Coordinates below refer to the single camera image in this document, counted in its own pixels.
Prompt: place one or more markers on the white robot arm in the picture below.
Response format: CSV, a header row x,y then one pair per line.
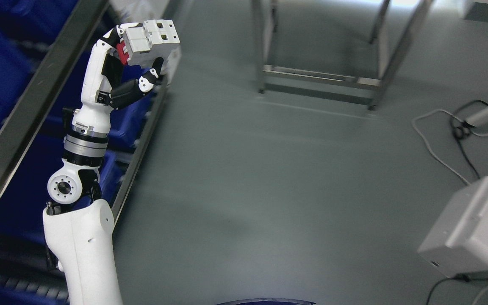
x,y
78,223

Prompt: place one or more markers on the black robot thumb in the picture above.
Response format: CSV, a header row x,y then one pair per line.
x,y
126,93

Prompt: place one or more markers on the stainless steel table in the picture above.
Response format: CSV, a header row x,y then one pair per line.
x,y
348,50

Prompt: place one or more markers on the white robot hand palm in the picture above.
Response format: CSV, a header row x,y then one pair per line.
x,y
100,78

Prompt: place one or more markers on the grey equipment box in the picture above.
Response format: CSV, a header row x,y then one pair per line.
x,y
457,243

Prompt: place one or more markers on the white circuit breaker red switches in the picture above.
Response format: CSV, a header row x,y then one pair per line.
x,y
151,40

